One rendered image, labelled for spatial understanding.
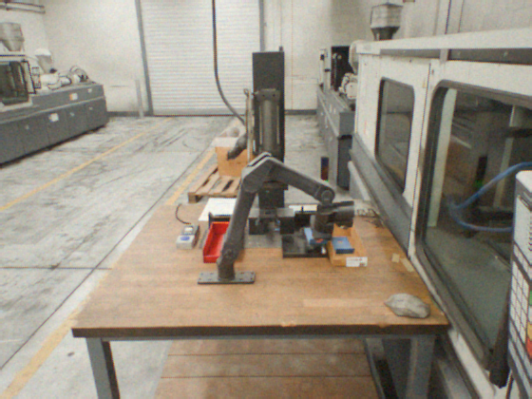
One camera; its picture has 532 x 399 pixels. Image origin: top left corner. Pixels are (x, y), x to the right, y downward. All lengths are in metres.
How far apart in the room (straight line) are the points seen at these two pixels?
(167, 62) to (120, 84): 1.49
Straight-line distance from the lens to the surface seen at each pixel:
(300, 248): 1.58
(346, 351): 2.19
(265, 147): 1.61
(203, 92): 11.07
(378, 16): 6.25
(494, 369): 0.96
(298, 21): 10.81
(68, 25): 12.30
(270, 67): 1.65
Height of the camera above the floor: 1.66
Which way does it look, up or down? 21 degrees down
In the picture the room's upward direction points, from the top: 1 degrees counter-clockwise
